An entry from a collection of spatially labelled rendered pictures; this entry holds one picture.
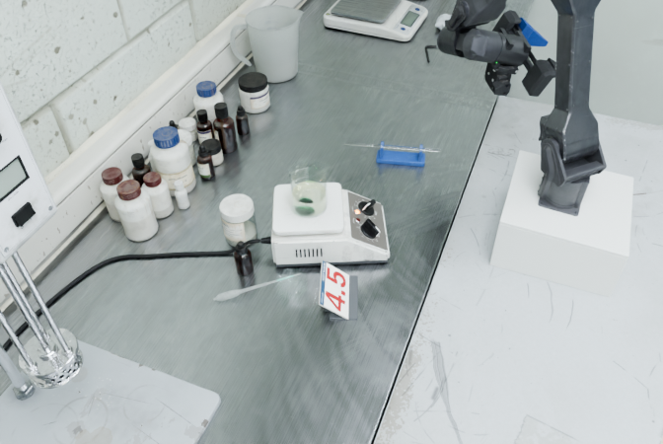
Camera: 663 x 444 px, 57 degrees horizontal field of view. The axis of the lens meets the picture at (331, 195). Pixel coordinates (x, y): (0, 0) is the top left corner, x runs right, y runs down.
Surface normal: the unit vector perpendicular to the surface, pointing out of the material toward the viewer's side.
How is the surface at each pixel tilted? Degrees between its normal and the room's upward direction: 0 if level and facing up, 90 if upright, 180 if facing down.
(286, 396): 0
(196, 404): 0
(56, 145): 90
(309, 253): 90
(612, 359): 0
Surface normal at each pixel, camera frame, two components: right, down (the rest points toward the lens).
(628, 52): -0.37, 0.63
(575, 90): 0.38, 0.36
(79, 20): 0.93, 0.24
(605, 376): -0.02, -0.74
